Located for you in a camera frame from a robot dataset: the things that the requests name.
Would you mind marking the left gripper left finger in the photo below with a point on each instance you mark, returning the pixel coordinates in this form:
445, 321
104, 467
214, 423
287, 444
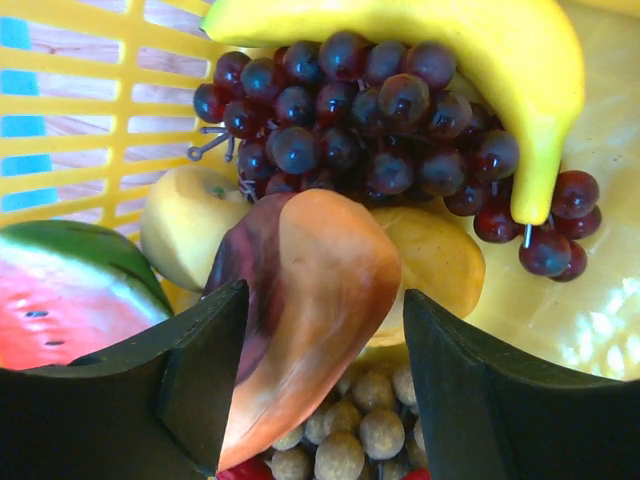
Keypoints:
154, 406

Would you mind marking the yellow plastic basket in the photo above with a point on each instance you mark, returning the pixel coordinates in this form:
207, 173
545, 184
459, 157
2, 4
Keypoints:
115, 79

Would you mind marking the yellow banana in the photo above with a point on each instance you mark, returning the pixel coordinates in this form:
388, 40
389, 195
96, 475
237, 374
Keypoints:
524, 57

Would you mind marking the yellow pear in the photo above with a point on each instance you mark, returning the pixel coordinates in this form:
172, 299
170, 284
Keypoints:
438, 258

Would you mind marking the watermelon slice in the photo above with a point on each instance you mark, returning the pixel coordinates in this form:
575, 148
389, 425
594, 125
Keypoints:
70, 288

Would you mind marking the dark red grape bunch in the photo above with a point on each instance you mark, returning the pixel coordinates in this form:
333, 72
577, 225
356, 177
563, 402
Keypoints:
378, 123

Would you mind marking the blue patterned cloth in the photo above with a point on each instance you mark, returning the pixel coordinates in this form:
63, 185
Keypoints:
15, 34

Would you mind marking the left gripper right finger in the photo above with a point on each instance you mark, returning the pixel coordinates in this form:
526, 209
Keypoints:
492, 411

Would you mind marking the yellow apple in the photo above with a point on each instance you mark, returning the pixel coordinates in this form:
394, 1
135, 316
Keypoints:
187, 213

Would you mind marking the brown longan bunch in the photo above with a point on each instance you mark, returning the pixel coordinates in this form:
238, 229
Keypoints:
368, 427

